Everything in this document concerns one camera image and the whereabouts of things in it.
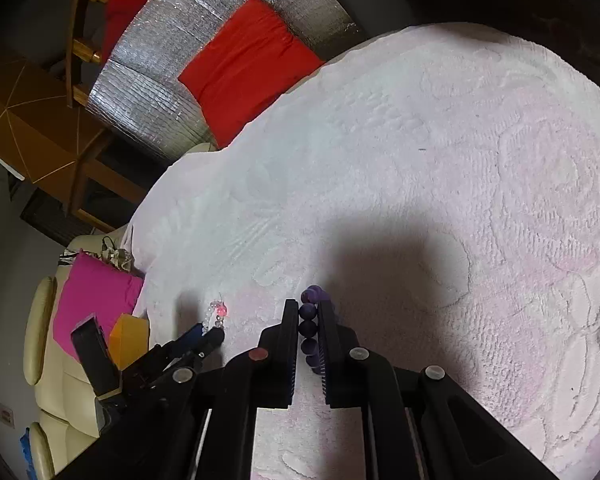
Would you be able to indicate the blue item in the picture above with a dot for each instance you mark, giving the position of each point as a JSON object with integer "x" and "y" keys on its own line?
{"x": 26, "y": 447}

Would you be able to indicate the red cushion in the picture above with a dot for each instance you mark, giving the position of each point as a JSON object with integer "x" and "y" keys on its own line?
{"x": 250, "y": 70}

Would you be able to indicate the wall socket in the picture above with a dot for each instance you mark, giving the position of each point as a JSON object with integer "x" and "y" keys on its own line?
{"x": 6, "y": 415}

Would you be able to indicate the white pink towel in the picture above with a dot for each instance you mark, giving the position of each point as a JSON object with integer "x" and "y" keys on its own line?
{"x": 405, "y": 160}

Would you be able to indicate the pink cloth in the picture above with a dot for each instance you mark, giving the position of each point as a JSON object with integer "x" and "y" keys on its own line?
{"x": 95, "y": 300}

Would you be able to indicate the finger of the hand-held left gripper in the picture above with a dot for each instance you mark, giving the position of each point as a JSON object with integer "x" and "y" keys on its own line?
{"x": 212, "y": 340}
{"x": 190, "y": 335}

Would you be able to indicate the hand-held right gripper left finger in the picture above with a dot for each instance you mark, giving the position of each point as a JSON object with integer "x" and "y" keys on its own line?
{"x": 290, "y": 350}

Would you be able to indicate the brown panel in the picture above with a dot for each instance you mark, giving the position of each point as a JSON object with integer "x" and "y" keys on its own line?
{"x": 25, "y": 125}

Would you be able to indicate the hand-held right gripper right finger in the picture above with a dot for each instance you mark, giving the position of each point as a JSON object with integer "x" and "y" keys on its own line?
{"x": 330, "y": 350}

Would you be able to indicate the wooden chair frame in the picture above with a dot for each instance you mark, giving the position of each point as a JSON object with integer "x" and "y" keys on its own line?
{"x": 72, "y": 60}

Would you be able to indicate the orange box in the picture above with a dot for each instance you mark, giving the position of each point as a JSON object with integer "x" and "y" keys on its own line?
{"x": 130, "y": 335}

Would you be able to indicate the silver insulation mat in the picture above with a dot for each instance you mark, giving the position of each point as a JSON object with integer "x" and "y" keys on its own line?
{"x": 150, "y": 85}

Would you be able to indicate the cream leather sofa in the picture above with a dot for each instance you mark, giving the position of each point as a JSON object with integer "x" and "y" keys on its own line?
{"x": 45, "y": 350}

